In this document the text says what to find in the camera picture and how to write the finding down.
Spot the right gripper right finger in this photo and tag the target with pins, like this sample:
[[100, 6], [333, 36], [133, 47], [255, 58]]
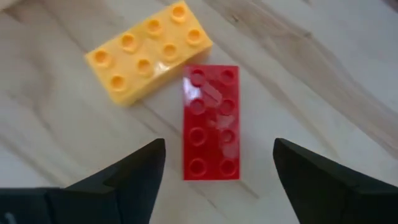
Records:
[[335, 199]]

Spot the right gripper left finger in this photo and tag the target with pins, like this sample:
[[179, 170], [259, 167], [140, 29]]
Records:
[[124, 193]]

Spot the red toy building block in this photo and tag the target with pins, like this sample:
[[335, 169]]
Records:
[[211, 124]]

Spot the yellow toy building block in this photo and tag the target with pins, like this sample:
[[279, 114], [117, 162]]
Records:
[[146, 53]]

